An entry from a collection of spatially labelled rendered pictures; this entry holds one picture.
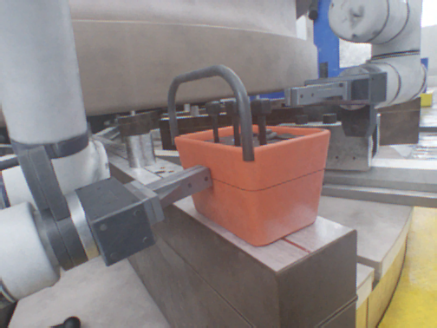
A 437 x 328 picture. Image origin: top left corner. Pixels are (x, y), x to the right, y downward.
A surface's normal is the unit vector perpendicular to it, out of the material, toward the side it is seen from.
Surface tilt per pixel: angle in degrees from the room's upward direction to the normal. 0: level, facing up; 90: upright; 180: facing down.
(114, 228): 90
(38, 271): 104
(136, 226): 90
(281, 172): 97
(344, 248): 90
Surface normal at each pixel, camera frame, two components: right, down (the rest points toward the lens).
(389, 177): -0.58, -0.07
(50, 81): 0.66, 0.39
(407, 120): -0.22, 0.25
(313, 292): 0.53, 0.15
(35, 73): 0.49, 0.43
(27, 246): 0.44, -0.18
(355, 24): -0.72, 0.29
